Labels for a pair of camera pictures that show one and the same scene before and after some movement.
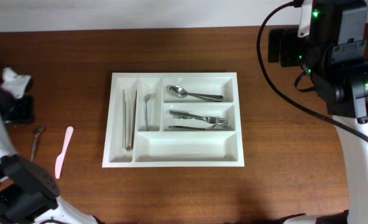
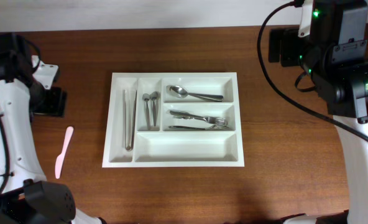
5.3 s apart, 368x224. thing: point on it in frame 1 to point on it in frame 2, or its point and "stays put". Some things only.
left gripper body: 22,111 to 51,102
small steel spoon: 37,133 to 155,95
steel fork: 215,126 stays put
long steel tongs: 130,98 stays put
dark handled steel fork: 217,120 stays put
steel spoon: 179,92 stays put
